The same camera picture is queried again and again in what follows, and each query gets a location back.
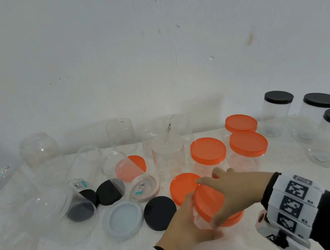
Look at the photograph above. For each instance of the person's left hand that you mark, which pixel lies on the person's left hand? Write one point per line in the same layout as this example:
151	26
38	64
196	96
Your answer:
177	232

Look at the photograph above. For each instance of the person's right hand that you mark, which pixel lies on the person's right hand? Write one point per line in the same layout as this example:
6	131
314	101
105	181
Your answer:
243	189

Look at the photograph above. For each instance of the person's left thumb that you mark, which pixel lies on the person's left thumb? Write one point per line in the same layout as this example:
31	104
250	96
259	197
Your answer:
211	235

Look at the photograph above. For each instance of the person's right middle finger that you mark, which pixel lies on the person's right middle finger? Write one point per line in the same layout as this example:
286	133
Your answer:
219	172

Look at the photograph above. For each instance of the person's right thumb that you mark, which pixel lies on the person's right thumb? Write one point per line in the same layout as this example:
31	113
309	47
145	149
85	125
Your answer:
222	215

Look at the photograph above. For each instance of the small clear plastic jar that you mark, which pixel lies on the small clear plastic jar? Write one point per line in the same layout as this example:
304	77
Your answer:
201	222

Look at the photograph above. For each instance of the orange jar lid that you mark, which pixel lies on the orange jar lid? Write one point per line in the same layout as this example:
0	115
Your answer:
208	201
182	188
135	166

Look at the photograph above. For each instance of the clear jar with orange lid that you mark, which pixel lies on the clear jar with orange lid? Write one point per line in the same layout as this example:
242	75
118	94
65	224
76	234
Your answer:
241	123
248	146
208	153

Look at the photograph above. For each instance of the black jar lid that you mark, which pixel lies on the black jar lid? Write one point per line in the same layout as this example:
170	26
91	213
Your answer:
80	212
89	196
108	193
160	213

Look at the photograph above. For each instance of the translucent grey jar lid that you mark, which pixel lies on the translucent grey jar lid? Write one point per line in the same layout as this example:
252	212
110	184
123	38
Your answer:
123	219

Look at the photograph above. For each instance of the round clear plastic jar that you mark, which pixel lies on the round clear plastic jar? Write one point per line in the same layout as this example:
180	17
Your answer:
43	157

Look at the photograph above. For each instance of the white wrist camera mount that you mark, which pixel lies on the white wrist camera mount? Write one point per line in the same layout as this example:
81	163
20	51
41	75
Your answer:
275	236

